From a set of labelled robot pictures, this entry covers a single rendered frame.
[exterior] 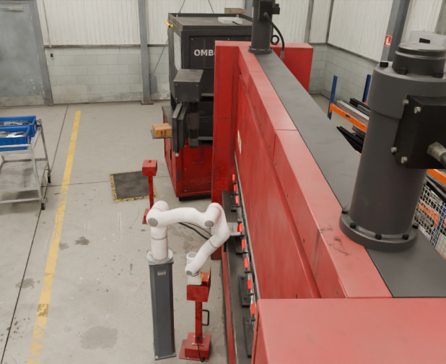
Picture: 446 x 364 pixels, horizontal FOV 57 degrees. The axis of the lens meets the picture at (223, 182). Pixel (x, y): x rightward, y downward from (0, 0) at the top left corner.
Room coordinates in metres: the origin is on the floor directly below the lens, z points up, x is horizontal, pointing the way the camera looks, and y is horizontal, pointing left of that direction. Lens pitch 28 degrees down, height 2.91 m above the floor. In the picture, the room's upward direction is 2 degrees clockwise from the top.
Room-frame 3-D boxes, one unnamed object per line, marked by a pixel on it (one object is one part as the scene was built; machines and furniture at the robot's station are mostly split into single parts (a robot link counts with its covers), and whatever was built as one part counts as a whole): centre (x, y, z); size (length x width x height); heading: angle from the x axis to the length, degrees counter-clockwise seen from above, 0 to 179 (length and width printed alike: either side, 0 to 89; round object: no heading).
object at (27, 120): (5.09, 2.78, 0.92); 0.50 x 0.36 x 0.18; 105
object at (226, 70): (3.79, -0.31, 1.15); 0.85 x 0.25 x 2.30; 94
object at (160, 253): (2.41, 0.44, 1.09); 0.19 x 0.19 x 0.18
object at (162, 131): (4.88, 0.80, 1.04); 0.30 x 0.26 x 0.12; 15
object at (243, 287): (2.20, -0.18, 0.89); 0.30 x 0.05 x 0.03; 4
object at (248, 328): (1.80, -0.20, 0.89); 0.30 x 0.05 x 0.03; 4
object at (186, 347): (2.41, 0.18, 0.06); 0.25 x 0.20 x 0.12; 85
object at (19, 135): (4.68, 2.69, 0.92); 0.50 x 0.36 x 0.18; 105
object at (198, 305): (2.41, 0.15, 0.39); 0.05 x 0.05 x 0.54; 85
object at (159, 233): (2.44, 0.44, 1.30); 0.19 x 0.12 x 0.24; 170
